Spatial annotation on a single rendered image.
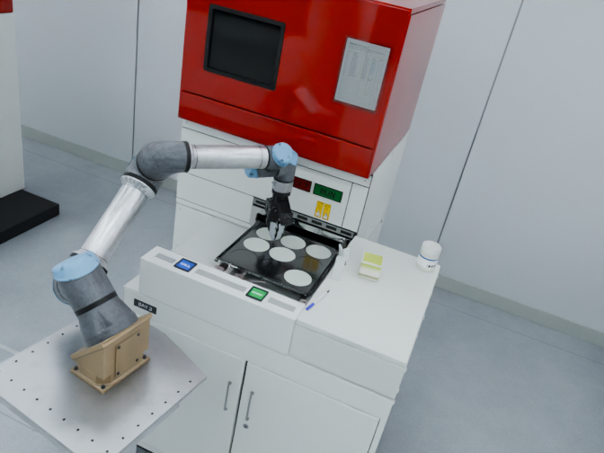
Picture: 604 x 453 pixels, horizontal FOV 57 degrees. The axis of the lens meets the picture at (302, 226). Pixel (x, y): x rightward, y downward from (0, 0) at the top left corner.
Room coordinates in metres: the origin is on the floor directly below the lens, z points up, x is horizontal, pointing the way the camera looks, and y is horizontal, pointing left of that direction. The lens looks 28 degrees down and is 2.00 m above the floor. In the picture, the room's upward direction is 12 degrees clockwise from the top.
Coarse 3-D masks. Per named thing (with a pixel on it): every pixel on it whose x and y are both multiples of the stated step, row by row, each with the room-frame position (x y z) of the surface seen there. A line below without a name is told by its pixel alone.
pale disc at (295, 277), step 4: (288, 272) 1.67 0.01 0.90; (292, 272) 1.68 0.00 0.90; (296, 272) 1.68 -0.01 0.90; (300, 272) 1.69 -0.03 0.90; (304, 272) 1.69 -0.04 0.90; (284, 276) 1.64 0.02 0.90; (288, 276) 1.65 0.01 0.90; (292, 276) 1.65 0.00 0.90; (296, 276) 1.66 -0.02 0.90; (300, 276) 1.66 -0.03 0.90; (304, 276) 1.67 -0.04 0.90; (308, 276) 1.68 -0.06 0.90; (288, 280) 1.62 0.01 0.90; (292, 280) 1.63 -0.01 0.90; (296, 280) 1.63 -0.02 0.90; (300, 280) 1.64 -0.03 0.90; (304, 280) 1.64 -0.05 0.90; (308, 280) 1.65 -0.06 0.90; (292, 284) 1.60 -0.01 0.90; (296, 284) 1.61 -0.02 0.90; (300, 284) 1.61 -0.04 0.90; (304, 284) 1.62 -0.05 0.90
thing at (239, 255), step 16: (240, 240) 1.82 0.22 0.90; (304, 240) 1.92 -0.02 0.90; (224, 256) 1.69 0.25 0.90; (240, 256) 1.71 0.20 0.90; (256, 256) 1.73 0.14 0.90; (304, 256) 1.80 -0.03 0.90; (256, 272) 1.63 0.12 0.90; (272, 272) 1.65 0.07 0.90; (320, 272) 1.71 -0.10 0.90; (304, 288) 1.60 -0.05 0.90
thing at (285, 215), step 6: (276, 198) 1.85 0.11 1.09; (282, 198) 1.86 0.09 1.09; (288, 198) 1.87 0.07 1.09; (276, 204) 1.85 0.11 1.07; (282, 204) 1.83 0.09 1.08; (288, 204) 1.84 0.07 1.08; (282, 210) 1.81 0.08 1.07; (288, 210) 1.82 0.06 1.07; (282, 216) 1.79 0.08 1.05; (288, 216) 1.80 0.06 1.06; (282, 222) 1.77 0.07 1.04; (288, 222) 1.78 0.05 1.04
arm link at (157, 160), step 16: (160, 144) 1.52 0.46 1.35; (176, 144) 1.53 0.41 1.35; (144, 160) 1.50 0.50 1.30; (160, 160) 1.49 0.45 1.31; (176, 160) 1.50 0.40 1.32; (192, 160) 1.53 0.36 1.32; (208, 160) 1.56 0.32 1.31; (224, 160) 1.59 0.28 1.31; (240, 160) 1.62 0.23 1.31; (256, 160) 1.65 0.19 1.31; (272, 160) 1.69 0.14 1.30; (288, 160) 1.69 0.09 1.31; (160, 176) 1.50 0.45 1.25
